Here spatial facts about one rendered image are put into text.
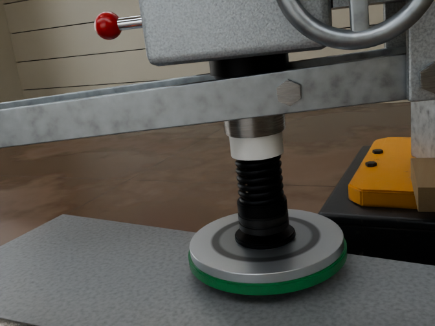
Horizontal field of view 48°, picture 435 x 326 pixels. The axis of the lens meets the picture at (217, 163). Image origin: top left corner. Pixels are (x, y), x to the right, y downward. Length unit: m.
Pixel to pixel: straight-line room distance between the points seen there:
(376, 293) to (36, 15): 8.71
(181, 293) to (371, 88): 0.35
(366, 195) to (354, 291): 0.50
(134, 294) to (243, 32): 0.38
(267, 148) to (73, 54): 8.13
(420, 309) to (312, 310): 0.12
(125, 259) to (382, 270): 0.38
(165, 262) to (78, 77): 8.00
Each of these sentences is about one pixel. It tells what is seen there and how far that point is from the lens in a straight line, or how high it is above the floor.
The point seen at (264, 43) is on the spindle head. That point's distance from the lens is 0.51.
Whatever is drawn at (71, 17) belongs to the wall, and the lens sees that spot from 8.63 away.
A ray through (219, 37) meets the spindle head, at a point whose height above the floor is 1.15.
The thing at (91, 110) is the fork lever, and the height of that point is 1.08.
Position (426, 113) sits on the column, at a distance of 1.27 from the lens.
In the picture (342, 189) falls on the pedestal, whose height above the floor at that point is 0.74.
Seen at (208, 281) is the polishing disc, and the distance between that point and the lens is 0.63.
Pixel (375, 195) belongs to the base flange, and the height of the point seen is 0.77.
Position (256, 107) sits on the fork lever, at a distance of 0.57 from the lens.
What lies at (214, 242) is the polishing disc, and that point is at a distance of 0.69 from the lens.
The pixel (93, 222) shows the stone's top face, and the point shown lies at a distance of 0.98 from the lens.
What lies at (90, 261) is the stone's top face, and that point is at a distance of 0.81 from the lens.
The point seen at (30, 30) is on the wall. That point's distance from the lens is 9.25.
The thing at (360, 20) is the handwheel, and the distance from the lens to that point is 0.46.
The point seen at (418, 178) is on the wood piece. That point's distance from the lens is 1.03.
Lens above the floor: 1.15
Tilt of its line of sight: 15 degrees down
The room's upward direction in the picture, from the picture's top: 7 degrees counter-clockwise
